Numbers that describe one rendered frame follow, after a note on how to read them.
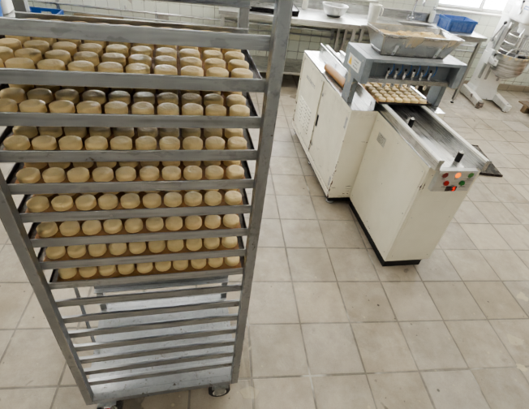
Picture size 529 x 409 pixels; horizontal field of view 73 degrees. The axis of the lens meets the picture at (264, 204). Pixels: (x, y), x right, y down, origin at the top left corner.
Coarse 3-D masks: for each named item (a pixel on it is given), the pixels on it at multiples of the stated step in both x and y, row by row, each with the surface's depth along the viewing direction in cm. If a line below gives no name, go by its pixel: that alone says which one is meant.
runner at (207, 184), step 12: (168, 180) 91; (180, 180) 92; (192, 180) 93; (204, 180) 93; (216, 180) 94; (228, 180) 95; (240, 180) 96; (252, 180) 96; (12, 192) 85; (24, 192) 85; (36, 192) 86; (48, 192) 87; (60, 192) 87; (72, 192) 88; (84, 192) 89
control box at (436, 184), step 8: (448, 168) 196; (456, 168) 197; (464, 168) 198; (472, 168) 199; (440, 176) 195; (448, 176) 196; (464, 176) 198; (472, 176) 199; (432, 184) 199; (440, 184) 199; (456, 184) 201; (464, 184) 203
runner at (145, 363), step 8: (208, 352) 154; (216, 352) 154; (224, 352) 155; (232, 352) 153; (144, 360) 148; (152, 360) 149; (160, 360) 149; (168, 360) 147; (176, 360) 148; (184, 360) 149; (192, 360) 150; (88, 368) 143; (96, 368) 144; (104, 368) 141; (112, 368) 142; (120, 368) 143; (128, 368) 145
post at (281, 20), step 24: (288, 0) 67; (288, 24) 70; (264, 96) 80; (264, 120) 82; (264, 144) 86; (264, 168) 91; (264, 192) 96; (240, 312) 130; (240, 336) 140; (240, 360) 152
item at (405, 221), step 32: (384, 128) 238; (416, 128) 231; (384, 160) 239; (416, 160) 205; (448, 160) 203; (352, 192) 286; (384, 192) 240; (416, 192) 206; (448, 192) 209; (384, 224) 241; (416, 224) 222; (448, 224) 228; (384, 256) 242; (416, 256) 244
